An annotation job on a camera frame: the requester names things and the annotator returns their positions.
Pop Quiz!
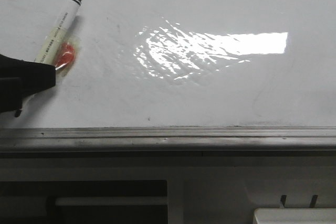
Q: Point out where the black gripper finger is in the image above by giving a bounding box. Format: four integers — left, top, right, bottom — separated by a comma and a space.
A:
1, 55, 56, 113

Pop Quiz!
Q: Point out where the red tab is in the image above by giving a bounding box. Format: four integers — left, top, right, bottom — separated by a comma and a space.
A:
54, 36, 80, 78

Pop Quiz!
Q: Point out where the white whiteboard marker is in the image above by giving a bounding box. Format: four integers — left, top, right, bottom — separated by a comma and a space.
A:
34, 0, 82, 65

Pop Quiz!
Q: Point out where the white horizontal bar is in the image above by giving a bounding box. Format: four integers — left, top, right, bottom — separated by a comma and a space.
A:
55, 196, 167, 206

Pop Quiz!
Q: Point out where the white box corner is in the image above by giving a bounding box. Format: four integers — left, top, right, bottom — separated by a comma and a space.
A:
253, 208, 335, 223

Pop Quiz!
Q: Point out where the aluminium whiteboard frame rail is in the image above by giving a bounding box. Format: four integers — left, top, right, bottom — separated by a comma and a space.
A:
1, 126, 335, 158

